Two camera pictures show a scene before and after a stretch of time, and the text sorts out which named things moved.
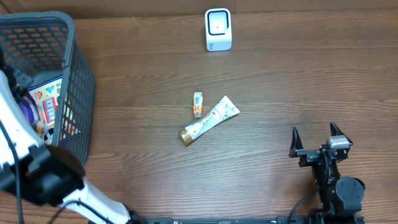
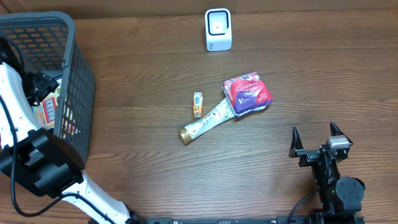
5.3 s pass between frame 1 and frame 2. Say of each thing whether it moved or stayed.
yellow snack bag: stayed
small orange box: stayed
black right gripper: stayed
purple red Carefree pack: moved
